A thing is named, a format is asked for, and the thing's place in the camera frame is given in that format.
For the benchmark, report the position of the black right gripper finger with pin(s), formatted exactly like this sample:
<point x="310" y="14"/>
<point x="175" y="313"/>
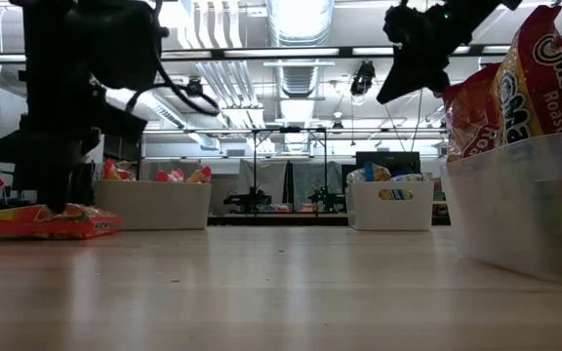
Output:
<point x="403" y="78"/>
<point x="427" y="83"/>

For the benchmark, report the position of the black background gantry frame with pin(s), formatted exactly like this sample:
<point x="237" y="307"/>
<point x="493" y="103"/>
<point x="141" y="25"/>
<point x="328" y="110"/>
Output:
<point x="291" y="129"/>

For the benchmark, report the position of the light grey plastic bin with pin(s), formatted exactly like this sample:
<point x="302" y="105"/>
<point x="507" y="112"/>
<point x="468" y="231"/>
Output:
<point x="154" y="205"/>

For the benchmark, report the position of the black monitor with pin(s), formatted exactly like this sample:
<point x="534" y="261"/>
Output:
<point x="403" y="158"/>

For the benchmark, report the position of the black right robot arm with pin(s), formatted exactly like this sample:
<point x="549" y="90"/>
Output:
<point x="486" y="10"/>

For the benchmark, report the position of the silver ventilation duct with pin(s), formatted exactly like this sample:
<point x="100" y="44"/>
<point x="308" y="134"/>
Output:
<point x="300" y="78"/>

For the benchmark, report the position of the white plastic bin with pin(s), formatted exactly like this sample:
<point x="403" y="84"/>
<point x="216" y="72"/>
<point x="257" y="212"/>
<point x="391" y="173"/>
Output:
<point x="364" y="214"/>

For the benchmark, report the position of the black background robot arm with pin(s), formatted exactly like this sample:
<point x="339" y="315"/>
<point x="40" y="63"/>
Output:
<point x="249" y="199"/>
<point x="325" y="197"/>

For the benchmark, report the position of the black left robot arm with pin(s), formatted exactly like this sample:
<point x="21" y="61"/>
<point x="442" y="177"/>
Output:
<point x="115" y="44"/>

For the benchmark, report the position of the clear plastic bin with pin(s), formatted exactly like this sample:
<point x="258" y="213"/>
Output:
<point x="520" y="209"/>

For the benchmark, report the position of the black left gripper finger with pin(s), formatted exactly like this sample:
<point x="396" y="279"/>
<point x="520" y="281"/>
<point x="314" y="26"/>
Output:
<point x="63" y="187"/>
<point x="48" y="187"/>

